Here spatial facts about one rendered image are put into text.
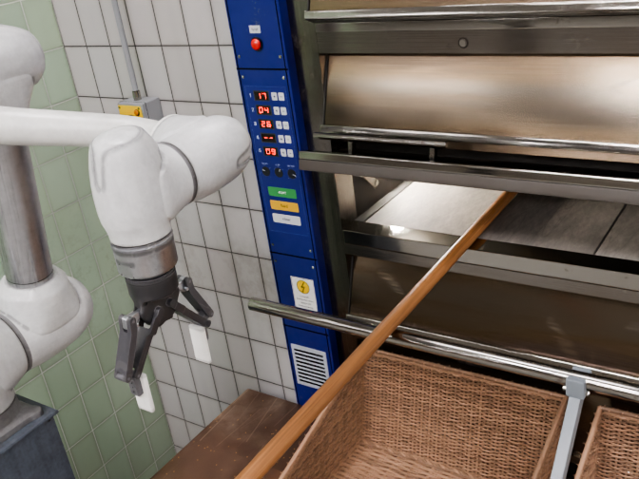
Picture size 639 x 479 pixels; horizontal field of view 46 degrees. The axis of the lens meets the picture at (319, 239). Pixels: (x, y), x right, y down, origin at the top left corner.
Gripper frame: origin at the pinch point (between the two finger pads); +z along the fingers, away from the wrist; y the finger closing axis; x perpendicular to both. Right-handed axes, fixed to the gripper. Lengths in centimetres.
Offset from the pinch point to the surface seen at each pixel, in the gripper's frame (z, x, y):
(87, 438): 90, -105, -46
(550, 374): 12, 48, -40
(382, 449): 71, -4, -67
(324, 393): 9.2, 17.0, -16.3
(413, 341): 12.7, 21.6, -40.6
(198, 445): 74, -54, -48
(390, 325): 9.4, 17.5, -39.5
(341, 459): 70, -11, -57
